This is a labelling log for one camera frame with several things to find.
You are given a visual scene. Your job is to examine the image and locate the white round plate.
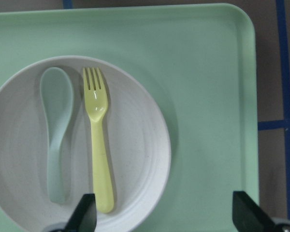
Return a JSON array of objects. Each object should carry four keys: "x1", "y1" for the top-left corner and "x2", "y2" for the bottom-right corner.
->
[{"x1": 0, "y1": 56, "x2": 171, "y2": 232}]

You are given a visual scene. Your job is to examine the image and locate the pale green plastic spoon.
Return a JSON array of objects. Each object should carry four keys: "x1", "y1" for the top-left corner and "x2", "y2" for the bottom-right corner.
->
[{"x1": 40, "y1": 67, "x2": 74, "y2": 204}]

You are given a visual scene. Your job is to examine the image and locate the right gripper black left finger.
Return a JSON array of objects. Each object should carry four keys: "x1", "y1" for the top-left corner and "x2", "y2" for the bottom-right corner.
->
[{"x1": 45, "y1": 193, "x2": 98, "y2": 232}]

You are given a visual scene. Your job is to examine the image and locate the yellow plastic fork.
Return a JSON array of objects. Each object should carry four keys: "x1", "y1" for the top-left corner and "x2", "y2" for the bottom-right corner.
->
[{"x1": 83, "y1": 67, "x2": 115, "y2": 214}]

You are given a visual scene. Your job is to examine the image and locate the light green tray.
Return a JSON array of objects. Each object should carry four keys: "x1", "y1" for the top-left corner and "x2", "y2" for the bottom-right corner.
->
[{"x1": 0, "y1": 3, "x2": 259, "y2": 232}]

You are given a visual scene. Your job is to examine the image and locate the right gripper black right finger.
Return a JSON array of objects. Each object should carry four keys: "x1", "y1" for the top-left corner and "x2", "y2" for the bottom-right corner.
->
[{"x1": 232, "y1": 191, "x2": 290, "y2": 232}]

